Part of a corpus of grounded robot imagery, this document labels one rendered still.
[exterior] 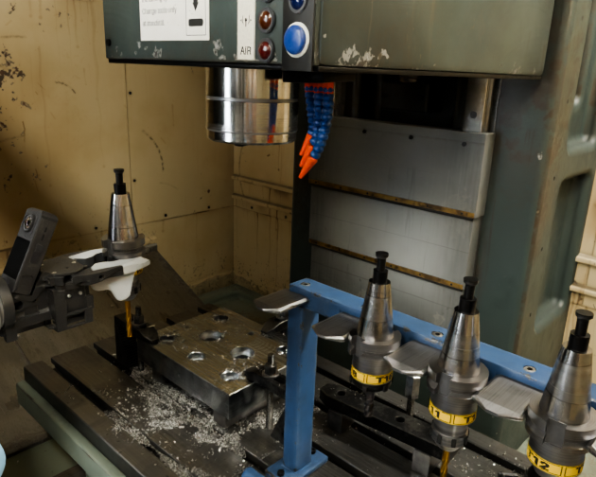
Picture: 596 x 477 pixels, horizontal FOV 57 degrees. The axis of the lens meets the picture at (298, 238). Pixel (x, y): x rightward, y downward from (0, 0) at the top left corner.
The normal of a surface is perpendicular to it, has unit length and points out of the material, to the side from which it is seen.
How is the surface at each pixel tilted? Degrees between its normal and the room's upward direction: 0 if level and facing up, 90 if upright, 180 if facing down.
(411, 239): 90
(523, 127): 90
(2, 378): 24
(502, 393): 0
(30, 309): 90
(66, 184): 90
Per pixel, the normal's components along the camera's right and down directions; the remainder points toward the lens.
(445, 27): 0.73, 0.22
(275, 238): -0.65, 0.15
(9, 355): 0.34, -0.79
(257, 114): 0.22, 0.29
